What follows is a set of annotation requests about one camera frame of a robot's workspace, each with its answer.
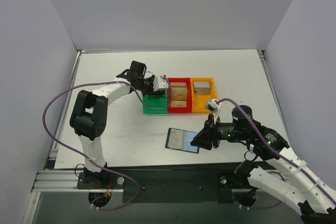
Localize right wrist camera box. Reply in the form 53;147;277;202
205;98;222;124

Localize purple cable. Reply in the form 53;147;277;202
216;98;336;210
43;75;173;211

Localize black leather card holder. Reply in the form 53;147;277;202
165;128;199;154

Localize green plastic bin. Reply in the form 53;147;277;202
143;90;168;114

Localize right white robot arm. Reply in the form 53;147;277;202
191;99;335;223

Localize aluminium frame rail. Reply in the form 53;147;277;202
31;49;111;193

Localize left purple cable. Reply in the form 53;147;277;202
43;75;173;211

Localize red plastic bin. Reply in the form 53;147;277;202
167;78;192;114

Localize black card stack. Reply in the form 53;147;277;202
148;90;166;96

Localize orange plastic bin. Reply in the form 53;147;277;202
191;77;217;113

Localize blue credit card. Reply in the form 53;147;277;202
182;131;199;153

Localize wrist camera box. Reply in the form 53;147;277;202
205;98;222;124
153;76;169;92

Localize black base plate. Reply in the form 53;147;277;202
77;163;257;206

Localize tan card in holder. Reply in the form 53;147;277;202
169;129;184;150

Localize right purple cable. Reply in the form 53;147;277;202
216;98;336;210

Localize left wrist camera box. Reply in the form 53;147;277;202
153;76;169;92

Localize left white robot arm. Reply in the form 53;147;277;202
70;61;168;181

